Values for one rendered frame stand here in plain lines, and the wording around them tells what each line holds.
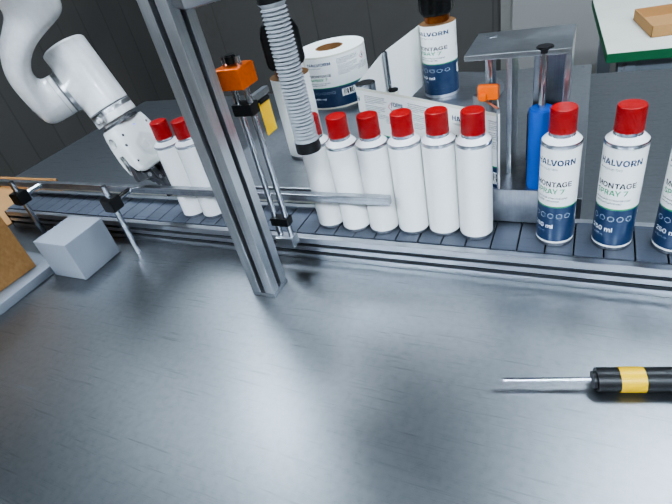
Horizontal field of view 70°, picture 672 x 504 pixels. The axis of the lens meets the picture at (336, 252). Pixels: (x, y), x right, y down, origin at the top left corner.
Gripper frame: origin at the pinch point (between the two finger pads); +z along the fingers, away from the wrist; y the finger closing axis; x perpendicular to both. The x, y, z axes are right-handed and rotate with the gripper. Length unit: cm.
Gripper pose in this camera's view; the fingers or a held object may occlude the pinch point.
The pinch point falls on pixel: (168, 185)
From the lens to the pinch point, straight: 108.6
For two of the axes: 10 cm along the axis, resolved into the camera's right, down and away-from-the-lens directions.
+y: 3.9, -6.1, 6.9
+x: -7.8, 1.8, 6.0
